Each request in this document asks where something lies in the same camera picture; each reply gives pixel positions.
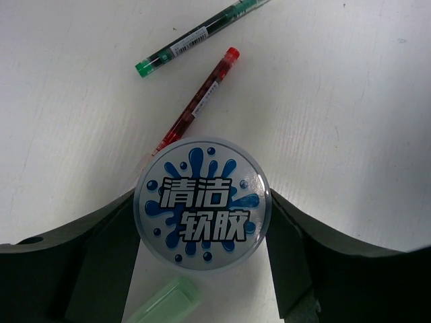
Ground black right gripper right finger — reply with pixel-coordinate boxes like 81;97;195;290
267;192;430;322

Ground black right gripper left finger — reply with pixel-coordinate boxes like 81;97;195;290
1;191;140;322

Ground green highlighter marker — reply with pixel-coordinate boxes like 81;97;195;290
127;277;201;323

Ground cleaning gel jar blue label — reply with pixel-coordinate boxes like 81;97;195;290
133;137;272;273

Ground green gel pen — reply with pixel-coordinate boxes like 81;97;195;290
135;0;267;77

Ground red gel pen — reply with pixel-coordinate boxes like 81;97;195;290
138;47;240;171

